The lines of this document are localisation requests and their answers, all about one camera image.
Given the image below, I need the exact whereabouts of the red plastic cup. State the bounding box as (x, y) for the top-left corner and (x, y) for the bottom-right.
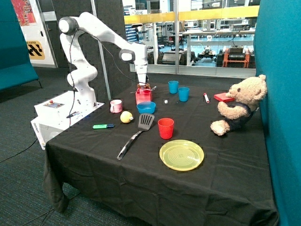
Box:
(158, 118), (174, 139)

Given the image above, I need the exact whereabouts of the red flat block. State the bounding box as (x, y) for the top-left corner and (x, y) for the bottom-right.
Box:
(214, 93), (235, 103)

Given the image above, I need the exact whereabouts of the blue plastic bowl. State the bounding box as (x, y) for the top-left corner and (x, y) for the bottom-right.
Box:
(136, 101), (156, 114)

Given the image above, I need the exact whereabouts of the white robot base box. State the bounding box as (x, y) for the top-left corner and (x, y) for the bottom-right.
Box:
(31, 91), (104, 150)

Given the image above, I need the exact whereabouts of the blue cup rear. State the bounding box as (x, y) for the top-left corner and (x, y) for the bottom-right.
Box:
(168, 81), (179, 94)

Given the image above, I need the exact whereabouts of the green highlighter pen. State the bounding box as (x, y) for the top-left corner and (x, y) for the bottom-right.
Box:
(92, 124), (115, 129)

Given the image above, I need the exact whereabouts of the black slotted spatula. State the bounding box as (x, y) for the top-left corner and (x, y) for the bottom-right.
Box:
(117, 113), (155, 160)

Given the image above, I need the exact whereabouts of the teal partition wall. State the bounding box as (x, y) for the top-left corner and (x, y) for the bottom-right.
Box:
(254, 0), (301, 226)

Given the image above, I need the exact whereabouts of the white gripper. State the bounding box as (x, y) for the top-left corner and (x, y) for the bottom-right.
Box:
(135, 65), (147, 86)

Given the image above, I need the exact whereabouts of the beige teddy bear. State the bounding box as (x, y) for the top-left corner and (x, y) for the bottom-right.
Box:
(210, 74), (268, 136)

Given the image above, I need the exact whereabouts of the small brown plush toy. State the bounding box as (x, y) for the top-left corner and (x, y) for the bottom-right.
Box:
(137, 83), (150, 89)

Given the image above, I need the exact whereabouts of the blue cup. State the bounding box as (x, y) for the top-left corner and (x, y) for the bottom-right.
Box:
(168, 81), (179, 94)
(178, 87), (190, 102)

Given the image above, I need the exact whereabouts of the pink white mug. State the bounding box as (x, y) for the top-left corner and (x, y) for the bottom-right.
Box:
(110, 99), (123, 113)

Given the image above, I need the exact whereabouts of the yellow plastic plate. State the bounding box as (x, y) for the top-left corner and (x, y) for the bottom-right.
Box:
(159, 140), (205, 171)

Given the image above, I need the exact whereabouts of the teal sofa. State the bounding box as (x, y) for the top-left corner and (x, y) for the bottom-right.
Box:
(0, 0), (39, 91)

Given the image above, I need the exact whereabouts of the black tablecloth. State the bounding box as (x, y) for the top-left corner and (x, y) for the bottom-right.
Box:
(43, 84), (279, 226)

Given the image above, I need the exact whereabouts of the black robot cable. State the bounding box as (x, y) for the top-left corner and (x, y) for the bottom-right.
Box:
(68, 28), (146, 128)

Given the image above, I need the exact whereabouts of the blue cup front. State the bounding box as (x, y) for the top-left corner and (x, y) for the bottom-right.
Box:
(178, 87), (190, 102)

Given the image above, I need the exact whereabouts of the red square pot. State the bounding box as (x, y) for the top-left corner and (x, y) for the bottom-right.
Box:
(135, 89), (152, 104)

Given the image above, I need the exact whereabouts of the red white marker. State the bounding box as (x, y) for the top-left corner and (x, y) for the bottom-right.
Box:
(203, 93), (210, 103)

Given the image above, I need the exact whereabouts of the metal spoon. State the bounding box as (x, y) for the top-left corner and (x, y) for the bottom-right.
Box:
(130, 86), (157, 93)

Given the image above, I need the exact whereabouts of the yellow ball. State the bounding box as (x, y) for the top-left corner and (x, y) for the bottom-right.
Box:
(120, 111), (134, 124)

